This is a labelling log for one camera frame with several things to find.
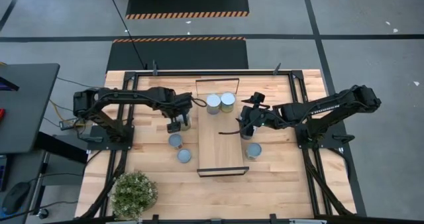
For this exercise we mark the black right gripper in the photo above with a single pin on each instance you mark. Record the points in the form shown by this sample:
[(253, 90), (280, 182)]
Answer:
[(258, 118)]

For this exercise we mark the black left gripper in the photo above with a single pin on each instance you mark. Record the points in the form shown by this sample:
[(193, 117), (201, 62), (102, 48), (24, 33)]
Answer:
[(181, 106)]

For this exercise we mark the green labelled tin can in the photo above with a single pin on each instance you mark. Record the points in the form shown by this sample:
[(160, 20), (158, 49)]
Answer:
[(185, 124)]

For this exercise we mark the short green-print tin can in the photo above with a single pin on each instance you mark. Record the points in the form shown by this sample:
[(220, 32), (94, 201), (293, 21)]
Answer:
[(246, 135)]

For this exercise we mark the mixed vegetables tin can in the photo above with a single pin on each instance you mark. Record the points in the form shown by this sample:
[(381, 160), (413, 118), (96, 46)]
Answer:
[(253, 150)]

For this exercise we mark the carrots tin can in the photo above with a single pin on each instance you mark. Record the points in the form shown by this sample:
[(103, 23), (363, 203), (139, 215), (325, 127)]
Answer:
[(213, 101)]

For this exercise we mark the diced tomatoes tin can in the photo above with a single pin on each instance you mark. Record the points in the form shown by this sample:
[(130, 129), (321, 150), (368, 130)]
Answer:
[(175, 140)]

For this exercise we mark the peas tin can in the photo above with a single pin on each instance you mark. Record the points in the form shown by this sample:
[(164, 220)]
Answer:
[(228, 98)]

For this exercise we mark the teal tuna fish can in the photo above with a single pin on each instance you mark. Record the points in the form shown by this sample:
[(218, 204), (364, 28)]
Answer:
[(183, 155)]

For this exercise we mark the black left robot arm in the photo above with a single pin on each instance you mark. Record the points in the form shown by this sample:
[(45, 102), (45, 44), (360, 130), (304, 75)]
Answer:
[(132, 96)]

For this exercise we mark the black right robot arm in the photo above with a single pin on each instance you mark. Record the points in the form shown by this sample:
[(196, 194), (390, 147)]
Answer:
[(331, 106)]

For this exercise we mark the wooden tray with black ends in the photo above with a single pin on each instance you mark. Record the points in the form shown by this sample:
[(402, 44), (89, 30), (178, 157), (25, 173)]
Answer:
[(220, 144)]

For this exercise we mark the grey metal clamp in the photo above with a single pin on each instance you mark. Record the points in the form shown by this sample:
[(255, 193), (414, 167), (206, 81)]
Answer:
[(273, 219), (154, 68), (277, 69), (155, 219)]

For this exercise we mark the black hazard-striped floor mat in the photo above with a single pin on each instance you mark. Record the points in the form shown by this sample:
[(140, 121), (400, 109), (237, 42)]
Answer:
[(179, 55), (187, 0)]

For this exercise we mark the round green potted plant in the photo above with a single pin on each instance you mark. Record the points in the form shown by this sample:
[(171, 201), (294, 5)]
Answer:
[(134, 194)]

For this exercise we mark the black power adapter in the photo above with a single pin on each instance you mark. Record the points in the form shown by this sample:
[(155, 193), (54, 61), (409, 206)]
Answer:
[(68, 124)]

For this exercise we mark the black desk beam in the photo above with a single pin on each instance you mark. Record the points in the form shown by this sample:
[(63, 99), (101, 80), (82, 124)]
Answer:
[(63, 147)]

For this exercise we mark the dark grey desk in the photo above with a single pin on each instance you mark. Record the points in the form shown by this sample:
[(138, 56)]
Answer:
[(26, 108)]

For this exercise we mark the black caster wheel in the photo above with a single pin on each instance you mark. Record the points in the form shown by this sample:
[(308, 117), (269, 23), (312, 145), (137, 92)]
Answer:
[(43, 213)]

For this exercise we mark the small red object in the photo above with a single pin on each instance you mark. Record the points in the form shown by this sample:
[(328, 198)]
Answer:
[(2, 114)]

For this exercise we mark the black computer mouse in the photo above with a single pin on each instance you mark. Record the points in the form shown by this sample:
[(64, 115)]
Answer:
[(15, 197)]

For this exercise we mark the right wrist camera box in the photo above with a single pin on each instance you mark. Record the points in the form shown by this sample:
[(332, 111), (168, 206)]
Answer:
[(256, 98)]

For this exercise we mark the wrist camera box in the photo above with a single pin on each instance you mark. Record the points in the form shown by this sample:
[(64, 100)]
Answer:
[(174, 128), (256, 98)]

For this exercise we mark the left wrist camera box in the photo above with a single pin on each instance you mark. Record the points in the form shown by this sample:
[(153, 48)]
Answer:
[(174, 128)]

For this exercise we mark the black aluminium table frame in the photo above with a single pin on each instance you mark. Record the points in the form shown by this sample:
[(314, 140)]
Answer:
[(215, 73)]

